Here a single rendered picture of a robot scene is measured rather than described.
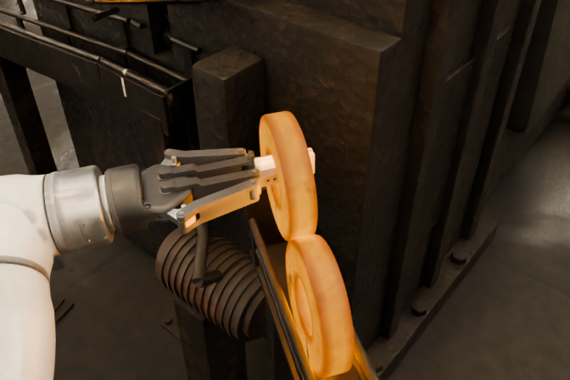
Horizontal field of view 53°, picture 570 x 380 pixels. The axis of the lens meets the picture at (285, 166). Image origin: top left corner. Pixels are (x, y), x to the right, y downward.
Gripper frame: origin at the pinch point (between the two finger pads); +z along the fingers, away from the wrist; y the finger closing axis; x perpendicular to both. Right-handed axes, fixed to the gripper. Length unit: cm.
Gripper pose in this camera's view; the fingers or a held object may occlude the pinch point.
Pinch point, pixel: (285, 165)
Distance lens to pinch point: 68.0
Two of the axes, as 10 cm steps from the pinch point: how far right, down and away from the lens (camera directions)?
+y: 2.7, 5.9, -7.6
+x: -0.4, -7.8, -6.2
